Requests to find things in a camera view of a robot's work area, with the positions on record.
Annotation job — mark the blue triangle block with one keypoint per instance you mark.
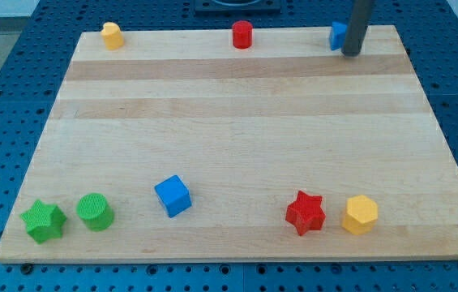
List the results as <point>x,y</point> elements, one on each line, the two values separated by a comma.
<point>337,35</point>

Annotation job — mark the wooden board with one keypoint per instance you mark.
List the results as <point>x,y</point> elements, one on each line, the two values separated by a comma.
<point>245,130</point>

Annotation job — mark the blue cube block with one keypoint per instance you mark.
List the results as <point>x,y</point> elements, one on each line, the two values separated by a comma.
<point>173,195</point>

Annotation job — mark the red star block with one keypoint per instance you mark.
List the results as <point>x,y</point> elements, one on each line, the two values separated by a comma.
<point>306,213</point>

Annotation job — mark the red cylinder block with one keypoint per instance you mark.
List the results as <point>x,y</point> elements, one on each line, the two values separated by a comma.
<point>242,32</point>

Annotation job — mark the green cylinder block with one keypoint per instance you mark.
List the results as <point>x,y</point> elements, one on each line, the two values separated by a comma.
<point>94,211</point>

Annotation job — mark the yellow hexagon block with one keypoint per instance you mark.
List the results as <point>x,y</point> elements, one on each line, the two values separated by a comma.
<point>360,215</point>

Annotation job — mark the yellow heart block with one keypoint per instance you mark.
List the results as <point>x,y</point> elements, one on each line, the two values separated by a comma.
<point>112,36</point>

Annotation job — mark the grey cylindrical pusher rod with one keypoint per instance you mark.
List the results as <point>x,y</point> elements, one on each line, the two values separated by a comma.
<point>357,27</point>

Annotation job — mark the green star block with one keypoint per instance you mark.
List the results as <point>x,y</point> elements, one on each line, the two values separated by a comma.
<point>43,221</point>

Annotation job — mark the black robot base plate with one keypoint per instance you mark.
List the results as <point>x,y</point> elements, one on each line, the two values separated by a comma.
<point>236,6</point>

